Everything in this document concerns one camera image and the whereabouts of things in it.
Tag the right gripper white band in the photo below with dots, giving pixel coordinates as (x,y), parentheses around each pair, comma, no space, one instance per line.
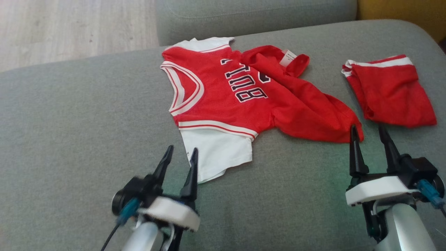
(376,190)

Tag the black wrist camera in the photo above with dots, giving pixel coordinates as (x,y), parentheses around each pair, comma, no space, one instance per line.
(130,190)
(420,169)

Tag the yellow cushion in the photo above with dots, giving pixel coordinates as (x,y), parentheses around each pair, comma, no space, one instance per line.
(404,14)

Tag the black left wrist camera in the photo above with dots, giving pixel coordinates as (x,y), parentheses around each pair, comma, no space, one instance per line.
(130,190)

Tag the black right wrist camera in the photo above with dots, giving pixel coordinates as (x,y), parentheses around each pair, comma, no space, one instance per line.
(420,169)

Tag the red Bulls basketball jersey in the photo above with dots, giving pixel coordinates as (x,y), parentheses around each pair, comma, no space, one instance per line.
(223,90)

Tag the red basketball shorts white stripe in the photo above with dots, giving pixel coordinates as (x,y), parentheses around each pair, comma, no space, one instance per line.
(390,94)

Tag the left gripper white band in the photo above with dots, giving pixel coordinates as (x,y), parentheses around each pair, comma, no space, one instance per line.
(167,211)

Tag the grey fabric sofa cushion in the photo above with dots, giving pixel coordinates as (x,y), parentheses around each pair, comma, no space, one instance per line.
(251,17)

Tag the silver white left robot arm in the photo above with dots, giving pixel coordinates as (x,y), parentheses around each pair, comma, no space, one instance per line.
(144,238)

